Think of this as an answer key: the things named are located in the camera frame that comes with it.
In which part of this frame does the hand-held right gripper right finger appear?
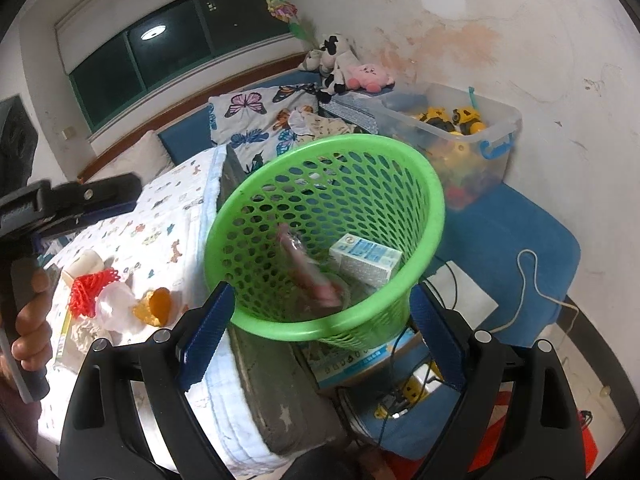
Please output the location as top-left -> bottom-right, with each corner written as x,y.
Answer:
409,281 -> 587,480

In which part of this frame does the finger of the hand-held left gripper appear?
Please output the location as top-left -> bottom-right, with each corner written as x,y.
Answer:
47,172 -> 144,233

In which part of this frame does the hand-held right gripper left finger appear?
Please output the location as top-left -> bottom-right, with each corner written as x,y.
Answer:
57,281 -> 236,480

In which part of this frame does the orange peel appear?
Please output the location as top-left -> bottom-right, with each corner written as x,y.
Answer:
132,287 -> 173,328

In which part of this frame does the white paper cup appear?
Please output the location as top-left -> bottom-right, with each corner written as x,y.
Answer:
61,251 -> 104,281

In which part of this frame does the red foam fruit net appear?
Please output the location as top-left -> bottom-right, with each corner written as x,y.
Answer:
69,268 -> 121,319

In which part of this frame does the white blue milk carton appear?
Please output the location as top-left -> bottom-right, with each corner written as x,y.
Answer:
328,234 -> 404,285

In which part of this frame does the pink plastic wrapper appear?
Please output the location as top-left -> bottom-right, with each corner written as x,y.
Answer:
274,223 -> 351,308

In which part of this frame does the green plastic basket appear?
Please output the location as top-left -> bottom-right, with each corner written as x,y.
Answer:
203,133 -> 447,351

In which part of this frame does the small yellow-green paper box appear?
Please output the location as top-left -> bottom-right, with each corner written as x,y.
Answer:
51,307 -> 77,367

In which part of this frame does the person's left hand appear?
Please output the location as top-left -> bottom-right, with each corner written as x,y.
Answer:
0,266 -> 55,391

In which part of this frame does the white pillow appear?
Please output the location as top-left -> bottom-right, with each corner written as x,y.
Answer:
82,130 -> 176,186

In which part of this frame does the white paper sheet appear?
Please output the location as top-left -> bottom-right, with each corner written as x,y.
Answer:
425,260 -> 501,332

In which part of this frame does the small yellow toy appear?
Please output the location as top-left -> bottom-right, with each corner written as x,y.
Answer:
375,375 -> 444,419

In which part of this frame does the wooden headboard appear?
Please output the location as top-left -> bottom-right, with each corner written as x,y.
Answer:
77,52 -> 311,182

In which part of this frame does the printed cardboard box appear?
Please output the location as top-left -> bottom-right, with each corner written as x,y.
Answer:
295,327 -> 432,392

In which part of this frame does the green framed window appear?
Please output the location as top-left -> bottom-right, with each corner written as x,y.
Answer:
54,0 -> 312,134

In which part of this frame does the butterfly print quilt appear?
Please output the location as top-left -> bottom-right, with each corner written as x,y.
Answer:
207,82 -> 372,175

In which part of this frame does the red plastic bag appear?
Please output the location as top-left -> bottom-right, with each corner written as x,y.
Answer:
577,409 -> 599,468

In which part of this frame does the clear plastic storage box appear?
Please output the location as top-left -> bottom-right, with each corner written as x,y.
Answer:
370,82 -> 522,211

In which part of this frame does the yellow toy truck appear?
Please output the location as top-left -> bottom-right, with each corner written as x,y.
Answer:
418,106 -> 454,134
452,104 -> 489,137

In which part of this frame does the blue checked cloth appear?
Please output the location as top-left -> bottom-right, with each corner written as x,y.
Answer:
320,91 -> 397,134

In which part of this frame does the colourful hanging toy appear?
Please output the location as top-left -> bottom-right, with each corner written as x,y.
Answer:
266,0 -> 317,45

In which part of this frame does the pink round plush toy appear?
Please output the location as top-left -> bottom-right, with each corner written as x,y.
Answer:
346,62 -> 396,94

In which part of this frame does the black white cow plush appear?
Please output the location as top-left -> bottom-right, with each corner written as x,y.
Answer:
317,34 -> 359,103

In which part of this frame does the black cable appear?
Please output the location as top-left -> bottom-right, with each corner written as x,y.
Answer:
430,255 -> 462,312

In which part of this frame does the white cable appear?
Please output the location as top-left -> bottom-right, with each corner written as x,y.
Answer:
492,249 -> 581,333

